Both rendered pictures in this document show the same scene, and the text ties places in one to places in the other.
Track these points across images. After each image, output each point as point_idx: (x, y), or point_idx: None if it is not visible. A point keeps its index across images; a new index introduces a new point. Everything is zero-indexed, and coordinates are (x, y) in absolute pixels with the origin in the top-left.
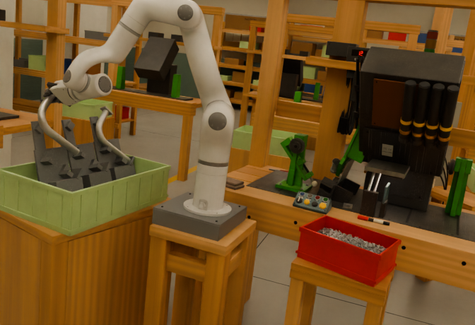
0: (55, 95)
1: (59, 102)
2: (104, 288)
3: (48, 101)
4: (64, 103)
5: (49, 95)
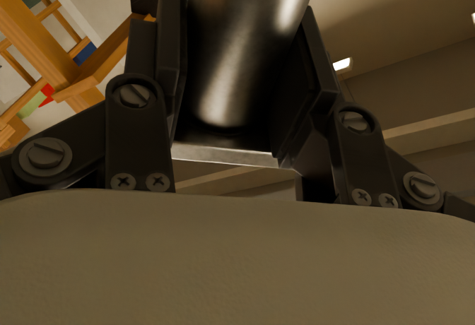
0: (358, 216)
1: (121, 91)
2: None
3: None
4: (73, 239)
5: (309, 88)
